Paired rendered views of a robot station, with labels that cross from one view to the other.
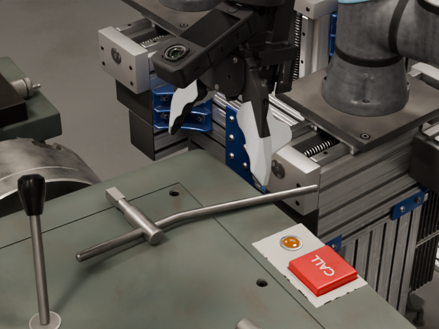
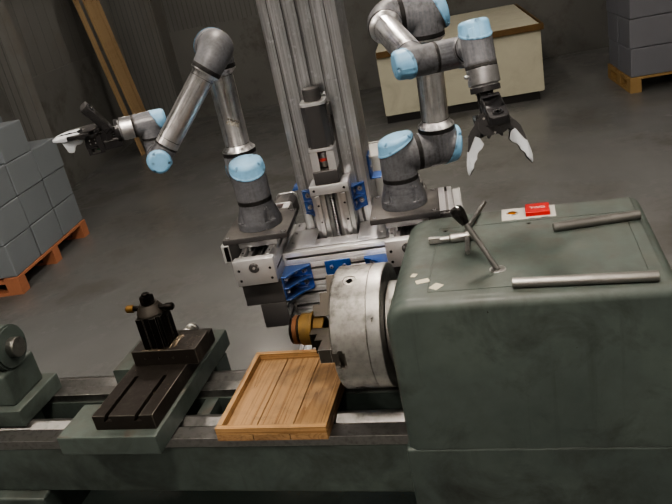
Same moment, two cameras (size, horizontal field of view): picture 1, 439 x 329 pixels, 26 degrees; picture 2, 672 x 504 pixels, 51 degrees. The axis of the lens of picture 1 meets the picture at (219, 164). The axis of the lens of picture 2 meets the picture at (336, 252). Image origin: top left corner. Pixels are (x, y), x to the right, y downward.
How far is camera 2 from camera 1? 136 cm
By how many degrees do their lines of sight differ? 38
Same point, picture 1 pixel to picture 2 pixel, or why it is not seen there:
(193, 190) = (449, 226)
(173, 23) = (276, 233)
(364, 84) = (414, 191)
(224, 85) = (499, 129)
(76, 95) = not seen: hidden behind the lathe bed
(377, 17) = (411, 152)
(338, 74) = (399, 193)
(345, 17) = (394, 161)
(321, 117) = (407, 215)
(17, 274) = (455, 271)
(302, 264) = (531, 210)
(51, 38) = not seen: outside the picture
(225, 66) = not seen: hidden behind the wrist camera
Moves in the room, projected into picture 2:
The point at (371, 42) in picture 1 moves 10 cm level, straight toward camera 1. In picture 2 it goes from (411, 167) to (432, 172)
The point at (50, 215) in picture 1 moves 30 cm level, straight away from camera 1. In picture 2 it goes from (422, 259) to (318, 251)
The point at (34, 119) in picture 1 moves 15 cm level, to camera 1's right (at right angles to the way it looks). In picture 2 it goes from (218, 338) to (254, 316)
